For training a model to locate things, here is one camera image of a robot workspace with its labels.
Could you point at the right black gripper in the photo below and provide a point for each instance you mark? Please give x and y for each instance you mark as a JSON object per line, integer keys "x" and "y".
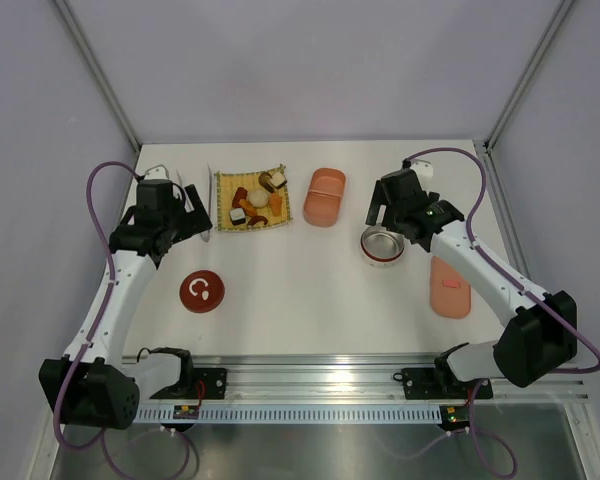
{"x": 379, "y": 199}

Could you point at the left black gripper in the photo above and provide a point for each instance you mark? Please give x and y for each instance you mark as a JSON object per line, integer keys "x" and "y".
{"x": 194, "y": 221}

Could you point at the white black sushi cube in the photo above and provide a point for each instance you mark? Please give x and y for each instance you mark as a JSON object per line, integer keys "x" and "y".
{"x": 237, "y": 216}

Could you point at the dark red sausage piece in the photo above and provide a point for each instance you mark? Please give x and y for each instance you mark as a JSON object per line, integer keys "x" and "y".
{"x": 240, "y": 194}

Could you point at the curved red sausage piece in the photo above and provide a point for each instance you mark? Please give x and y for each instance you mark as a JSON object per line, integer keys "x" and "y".
{"x": 258, "y": 219}

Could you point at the round white rice ball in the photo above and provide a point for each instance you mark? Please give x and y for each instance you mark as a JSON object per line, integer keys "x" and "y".
{"x": 259, "y": 198}

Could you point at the orange fried food piece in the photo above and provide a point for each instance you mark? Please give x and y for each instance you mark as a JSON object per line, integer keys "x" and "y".
{"x": 275, "y": 204}

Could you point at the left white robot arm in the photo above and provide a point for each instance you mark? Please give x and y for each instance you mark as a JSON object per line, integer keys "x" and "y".
{"x": 89, "y": 384}

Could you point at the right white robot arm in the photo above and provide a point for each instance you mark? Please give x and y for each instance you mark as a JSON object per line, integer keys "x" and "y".
{"x": 538, "y": 327}

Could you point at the pink oval lunch box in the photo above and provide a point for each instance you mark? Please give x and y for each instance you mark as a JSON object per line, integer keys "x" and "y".
{"x": 324, "y": 197}

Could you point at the pink lunch box lid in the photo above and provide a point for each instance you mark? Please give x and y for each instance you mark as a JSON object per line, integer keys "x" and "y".
{"x": 450, "y": 293}

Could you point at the round metal bowl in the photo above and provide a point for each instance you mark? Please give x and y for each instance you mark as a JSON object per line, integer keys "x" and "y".
{"x": 381, "y": 247}

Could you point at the yellow bamboo mat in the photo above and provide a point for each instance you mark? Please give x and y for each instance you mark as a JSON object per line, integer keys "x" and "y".
{"x": 225, "y": 188}

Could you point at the orange carrot piece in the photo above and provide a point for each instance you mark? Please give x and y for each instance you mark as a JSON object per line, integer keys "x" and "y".
{"x": 247, "y": 207}

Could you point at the red round bowl lid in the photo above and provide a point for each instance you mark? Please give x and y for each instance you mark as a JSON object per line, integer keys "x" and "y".
{"x": 202, "y": 291}

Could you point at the brown mushroom piece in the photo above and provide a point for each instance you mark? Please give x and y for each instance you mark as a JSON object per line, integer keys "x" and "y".
{"x": 265, "y": 181}

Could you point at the white brown sushi cube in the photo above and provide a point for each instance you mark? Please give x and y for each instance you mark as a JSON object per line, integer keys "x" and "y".
{"x": 278, "y": 180}

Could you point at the right aluminium frame post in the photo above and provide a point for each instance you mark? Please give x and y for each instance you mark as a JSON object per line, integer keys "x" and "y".
{"x": 531, "y": 68}

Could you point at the aluminium frame post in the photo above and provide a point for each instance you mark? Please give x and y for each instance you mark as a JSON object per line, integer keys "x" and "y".
{"x": 531, "y": 68}
{"x": 77, "y": 34}

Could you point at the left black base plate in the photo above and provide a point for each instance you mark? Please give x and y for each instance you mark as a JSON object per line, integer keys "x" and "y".
{"x": 209, "y": 382}

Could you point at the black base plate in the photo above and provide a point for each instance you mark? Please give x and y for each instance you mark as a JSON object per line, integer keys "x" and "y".
{"x": 420, "y": 383}
{"x": 209, "y": 382}

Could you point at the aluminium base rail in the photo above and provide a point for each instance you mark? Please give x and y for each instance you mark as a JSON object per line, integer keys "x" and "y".
{"x": 359, "y": 379}

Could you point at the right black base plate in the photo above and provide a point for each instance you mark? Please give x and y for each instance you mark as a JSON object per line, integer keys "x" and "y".
{"x": 420, "y": 383}

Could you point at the white slotted cable duct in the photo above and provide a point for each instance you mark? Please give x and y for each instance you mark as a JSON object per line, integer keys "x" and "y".
{"x": 288, "y": 414}

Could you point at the left aluminium frame post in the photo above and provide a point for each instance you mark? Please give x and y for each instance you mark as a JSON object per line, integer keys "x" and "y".
{"x": 77, "y": 34}

